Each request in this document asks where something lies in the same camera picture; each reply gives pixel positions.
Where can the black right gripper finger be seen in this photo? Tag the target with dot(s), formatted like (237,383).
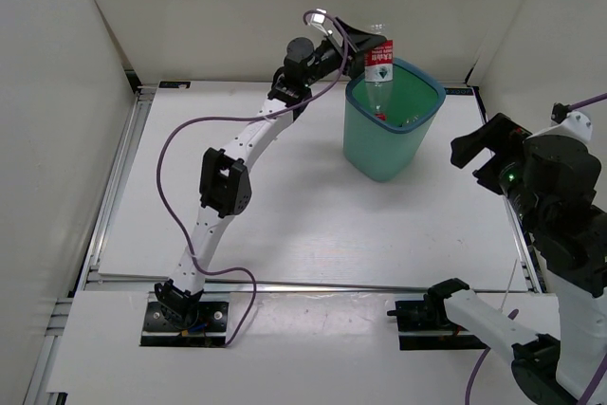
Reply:
(490,175)
(489,136)

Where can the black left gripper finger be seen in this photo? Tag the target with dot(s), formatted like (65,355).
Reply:
(354,68)
(358,42)

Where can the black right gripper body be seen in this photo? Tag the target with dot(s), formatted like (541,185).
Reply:
(522,197)

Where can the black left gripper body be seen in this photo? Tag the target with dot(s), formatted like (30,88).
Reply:
(327,60)

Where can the red label clear bottle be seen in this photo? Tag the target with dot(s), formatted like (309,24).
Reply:
(379,74)

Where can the black label clear bottle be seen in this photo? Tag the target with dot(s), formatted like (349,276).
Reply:
(410,120)

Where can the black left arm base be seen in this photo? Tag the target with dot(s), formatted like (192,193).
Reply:
(203,326)

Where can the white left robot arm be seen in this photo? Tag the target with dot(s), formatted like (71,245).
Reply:
(224,186)

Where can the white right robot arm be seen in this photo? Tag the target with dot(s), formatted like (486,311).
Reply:
(571,237)

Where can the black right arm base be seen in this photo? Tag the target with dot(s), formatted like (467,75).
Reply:
(421,329)

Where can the teal plastic bin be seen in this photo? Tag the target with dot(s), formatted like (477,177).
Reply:
(381,149)

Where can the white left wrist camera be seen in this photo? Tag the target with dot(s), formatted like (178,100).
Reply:
(318,19)

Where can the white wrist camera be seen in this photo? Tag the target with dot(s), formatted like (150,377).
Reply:
(571,123)
(318,19)

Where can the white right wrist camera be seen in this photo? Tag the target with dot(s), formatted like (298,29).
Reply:
(571,123)

